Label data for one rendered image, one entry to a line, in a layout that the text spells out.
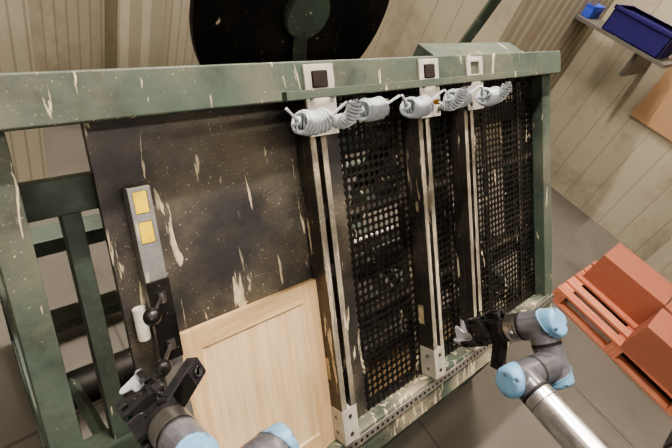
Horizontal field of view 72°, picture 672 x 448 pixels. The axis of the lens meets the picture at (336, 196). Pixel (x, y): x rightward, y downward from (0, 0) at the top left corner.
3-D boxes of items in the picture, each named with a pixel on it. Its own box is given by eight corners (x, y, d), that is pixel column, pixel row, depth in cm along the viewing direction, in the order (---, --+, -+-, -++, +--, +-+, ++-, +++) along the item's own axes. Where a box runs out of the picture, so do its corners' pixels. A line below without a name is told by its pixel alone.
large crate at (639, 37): (670, 57, 390) (689, 35, 377) (656, 59, 365) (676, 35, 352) (616, 27, 414) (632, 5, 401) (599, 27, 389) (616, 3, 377)
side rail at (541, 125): (524, 290, 243) (545, 296, 234) (519, 77, 220) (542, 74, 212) (532, 285, 248) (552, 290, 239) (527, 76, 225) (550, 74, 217)
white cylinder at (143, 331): (129, 308, 107) (136, 339, 109) (133, 312, 105) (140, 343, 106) (142, 303, 109) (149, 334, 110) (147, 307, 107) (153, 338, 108)
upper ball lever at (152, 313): (155, 304, 108) (142, 330, 95) (152, 289, 107) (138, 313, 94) (172, 301, 108) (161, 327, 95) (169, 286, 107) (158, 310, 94)
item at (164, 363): (164, 350, 110) (153, 382, 97) (161, 335, 109) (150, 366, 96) (181, 347, 111) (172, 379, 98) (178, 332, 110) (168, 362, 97)
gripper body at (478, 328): (475, 311, 140) (508, 305, 131) (487, 338, 139) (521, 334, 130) (461, 321, 135) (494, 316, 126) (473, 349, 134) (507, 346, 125)
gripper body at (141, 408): (111, 403, 87) (131, 433, 78) (151, 370, 91) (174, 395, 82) (133, 428, 90) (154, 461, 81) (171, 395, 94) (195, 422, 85)
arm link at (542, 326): (558, 343, 112) (546, 308, 114) (520, 347, 121) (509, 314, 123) (574, 336, 117) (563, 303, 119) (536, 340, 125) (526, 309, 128)
